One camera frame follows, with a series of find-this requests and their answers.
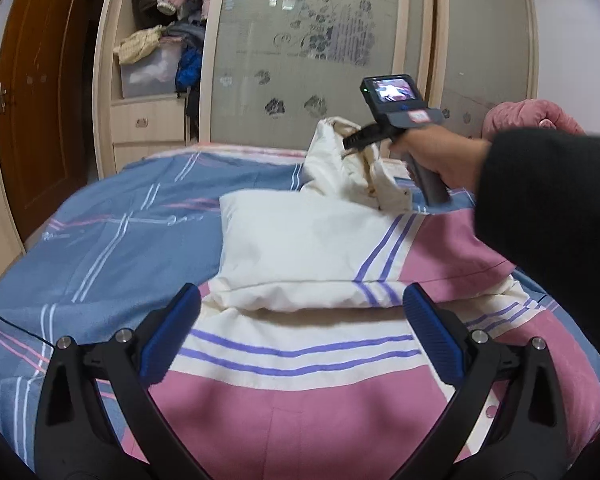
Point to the blue plaid bedsheet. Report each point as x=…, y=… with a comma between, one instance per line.
x=105, y=240

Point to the clear plastic storage box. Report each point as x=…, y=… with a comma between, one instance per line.
x=145, y=77

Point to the light wood wardrobe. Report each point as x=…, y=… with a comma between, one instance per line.
x=104, y=60

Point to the blue garment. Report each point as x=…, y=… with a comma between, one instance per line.
x=189, y=67

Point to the person's right hand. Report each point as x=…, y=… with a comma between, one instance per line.
x=445, y=152

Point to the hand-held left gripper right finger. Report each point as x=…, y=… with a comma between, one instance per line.
x=430, y=335

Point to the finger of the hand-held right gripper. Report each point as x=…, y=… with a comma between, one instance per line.
x=360, y=137

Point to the beige crumpled cloth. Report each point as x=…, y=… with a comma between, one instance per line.
x=137, y=45

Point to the brown wooden door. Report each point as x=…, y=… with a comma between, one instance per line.
x=40, y=85

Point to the frosted floral sliding door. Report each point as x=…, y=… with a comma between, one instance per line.
x=280, y=10
x=480, y=35

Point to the pink white striped duvet cover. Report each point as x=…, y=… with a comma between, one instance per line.
x=305, y=245

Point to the dark cloth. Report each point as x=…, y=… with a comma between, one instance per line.
x=192, y=115

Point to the grey folded clothes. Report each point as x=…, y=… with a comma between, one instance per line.
x=185, y=32

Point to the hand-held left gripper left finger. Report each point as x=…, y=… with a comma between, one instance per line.
x=170, y=340

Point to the person's right forearm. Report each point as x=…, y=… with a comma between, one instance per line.
x=545, y=235

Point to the wardrobe drawer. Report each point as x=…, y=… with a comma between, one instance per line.
x=147, y=157
x=145, y=120

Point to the pink rolled quilt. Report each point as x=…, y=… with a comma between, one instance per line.
x=520, y=115

